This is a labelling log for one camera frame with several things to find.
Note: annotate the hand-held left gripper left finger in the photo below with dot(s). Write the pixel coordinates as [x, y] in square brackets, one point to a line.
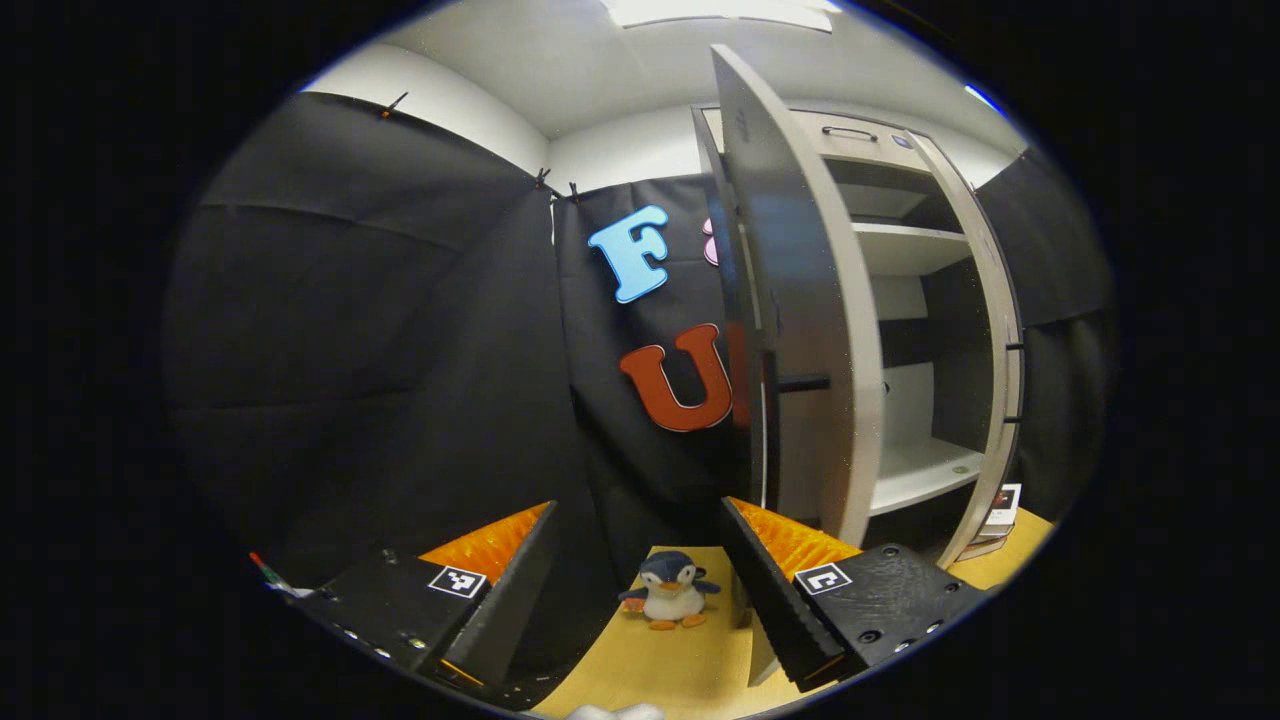
[510, 600]

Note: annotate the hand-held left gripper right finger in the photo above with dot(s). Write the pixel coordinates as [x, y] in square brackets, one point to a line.
[775, 600]

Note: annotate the light grey cabinet door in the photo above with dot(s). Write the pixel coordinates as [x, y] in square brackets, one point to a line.
[800, 280]
[1005, 385]

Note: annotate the grey wooden cabinet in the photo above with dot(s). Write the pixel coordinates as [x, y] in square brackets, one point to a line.
[910, 245]

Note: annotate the light grey cabinet drawer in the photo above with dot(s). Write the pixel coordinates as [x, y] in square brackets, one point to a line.
[890, 150]

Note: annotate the penguin plush toy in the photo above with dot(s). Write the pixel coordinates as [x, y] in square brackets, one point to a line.
[670, 595]

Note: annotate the thin pale book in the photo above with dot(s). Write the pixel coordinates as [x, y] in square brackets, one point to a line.
[985, 547]

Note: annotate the white photo cover book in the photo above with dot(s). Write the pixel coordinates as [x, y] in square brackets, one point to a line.
[1003, 505]

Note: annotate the black backdrop cloth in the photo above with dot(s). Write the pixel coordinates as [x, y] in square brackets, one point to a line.
[350, 350]

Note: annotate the small ceiling light panel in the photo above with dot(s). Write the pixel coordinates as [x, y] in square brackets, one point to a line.
[982, 98]

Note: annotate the large ceiling light panel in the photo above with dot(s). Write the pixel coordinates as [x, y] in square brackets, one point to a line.
[720, 12]

